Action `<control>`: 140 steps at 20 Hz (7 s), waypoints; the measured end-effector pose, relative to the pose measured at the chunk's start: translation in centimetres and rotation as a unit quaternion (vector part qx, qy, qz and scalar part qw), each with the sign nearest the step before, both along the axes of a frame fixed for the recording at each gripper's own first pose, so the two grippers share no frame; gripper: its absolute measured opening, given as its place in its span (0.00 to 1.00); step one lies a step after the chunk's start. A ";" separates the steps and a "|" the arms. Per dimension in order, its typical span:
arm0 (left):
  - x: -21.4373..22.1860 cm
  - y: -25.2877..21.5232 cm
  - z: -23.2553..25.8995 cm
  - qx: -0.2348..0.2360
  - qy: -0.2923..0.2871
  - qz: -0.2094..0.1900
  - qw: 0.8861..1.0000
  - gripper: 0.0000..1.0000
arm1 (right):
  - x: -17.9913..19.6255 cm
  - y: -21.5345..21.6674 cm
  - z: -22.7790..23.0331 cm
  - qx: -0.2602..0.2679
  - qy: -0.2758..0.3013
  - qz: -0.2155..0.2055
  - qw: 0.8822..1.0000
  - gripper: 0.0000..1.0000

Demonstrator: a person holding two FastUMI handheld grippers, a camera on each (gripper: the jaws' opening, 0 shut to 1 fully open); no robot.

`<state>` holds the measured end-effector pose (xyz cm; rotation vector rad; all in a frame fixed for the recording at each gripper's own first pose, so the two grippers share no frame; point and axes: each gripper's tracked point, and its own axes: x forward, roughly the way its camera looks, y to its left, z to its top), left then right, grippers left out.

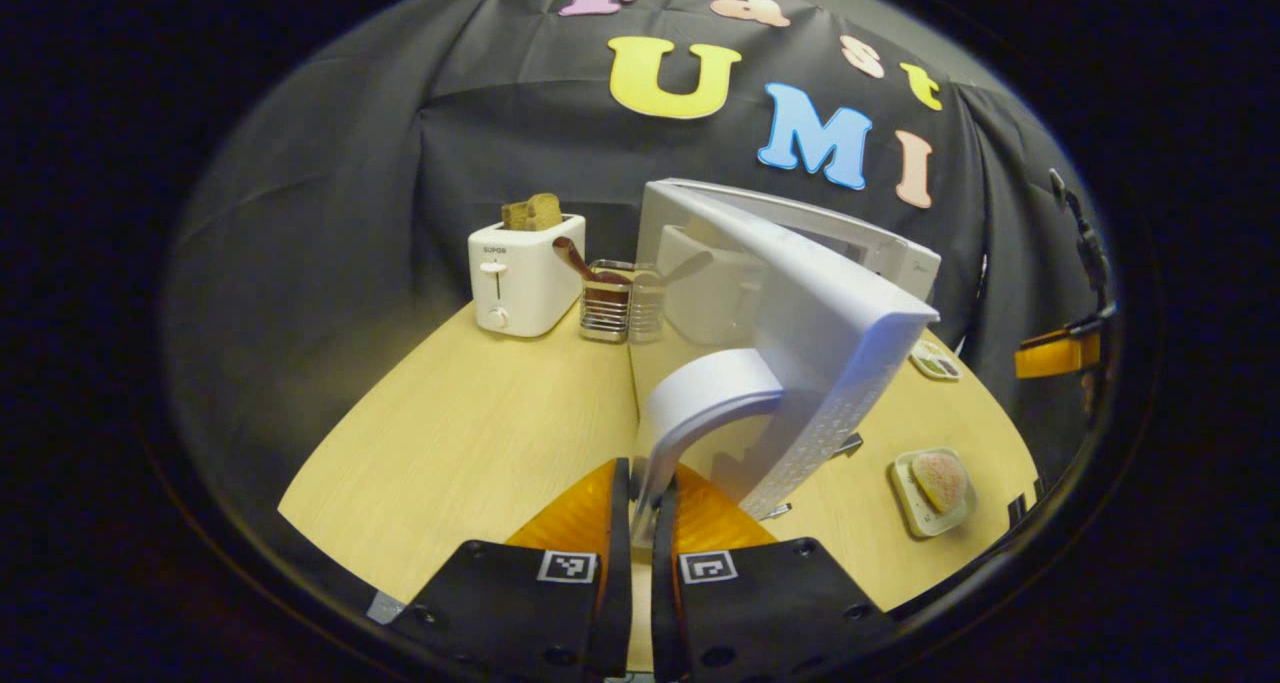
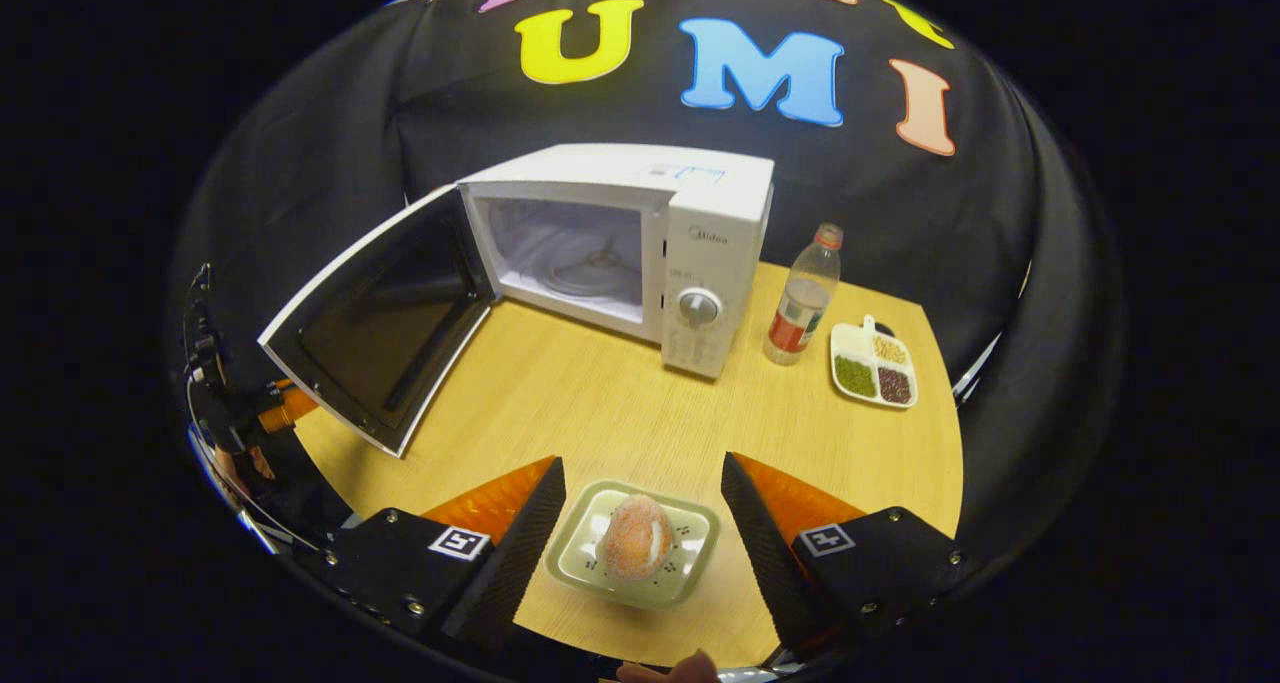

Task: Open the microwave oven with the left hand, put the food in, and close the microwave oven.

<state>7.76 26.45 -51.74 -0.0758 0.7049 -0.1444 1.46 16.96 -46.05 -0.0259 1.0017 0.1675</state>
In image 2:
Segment clear plastic bottle red label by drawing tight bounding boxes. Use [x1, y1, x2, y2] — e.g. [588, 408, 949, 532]
[764, 223, 845, 367]

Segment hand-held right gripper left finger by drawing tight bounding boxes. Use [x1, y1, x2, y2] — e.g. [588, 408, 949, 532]
[318, 455, 568, 656]

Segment sugared bread bun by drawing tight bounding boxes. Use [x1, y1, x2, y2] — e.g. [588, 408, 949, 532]
[598, 494, 674, 581]

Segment pale green square plate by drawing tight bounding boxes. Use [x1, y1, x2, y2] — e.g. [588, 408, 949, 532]
[545, 479, 721, 610]

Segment white divided dish with beans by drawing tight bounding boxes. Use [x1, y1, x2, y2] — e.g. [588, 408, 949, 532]
[829, 315, 919, 410]

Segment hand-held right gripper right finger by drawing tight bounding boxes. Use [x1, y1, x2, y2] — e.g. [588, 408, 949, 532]
[720, 451, 978, 661]

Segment white microwave oven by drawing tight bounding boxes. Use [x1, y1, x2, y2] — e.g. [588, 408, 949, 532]
[258, 143, 776, 459]

